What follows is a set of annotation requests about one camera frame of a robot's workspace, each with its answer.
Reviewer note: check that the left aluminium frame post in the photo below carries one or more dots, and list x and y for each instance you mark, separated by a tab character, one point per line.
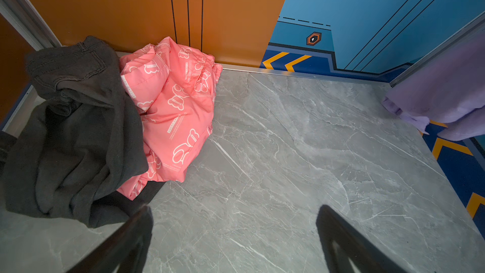
26	20

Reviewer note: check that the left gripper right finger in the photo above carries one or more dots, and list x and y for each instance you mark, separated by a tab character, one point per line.
346	249

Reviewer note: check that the dark grey cloth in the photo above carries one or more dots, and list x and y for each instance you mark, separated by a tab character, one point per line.
80	145

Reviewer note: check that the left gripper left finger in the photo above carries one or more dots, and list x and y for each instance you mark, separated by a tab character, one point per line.
125	250

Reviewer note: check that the aluminium frame post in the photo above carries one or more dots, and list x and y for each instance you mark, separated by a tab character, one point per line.
26	20
474	27

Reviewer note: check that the purple cloth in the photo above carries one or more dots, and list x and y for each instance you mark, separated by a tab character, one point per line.
450	90

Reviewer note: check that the pink patterned cloth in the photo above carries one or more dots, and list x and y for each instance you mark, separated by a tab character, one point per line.
174	89

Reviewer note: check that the right aluminium frame post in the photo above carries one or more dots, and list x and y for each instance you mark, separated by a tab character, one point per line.
474	27

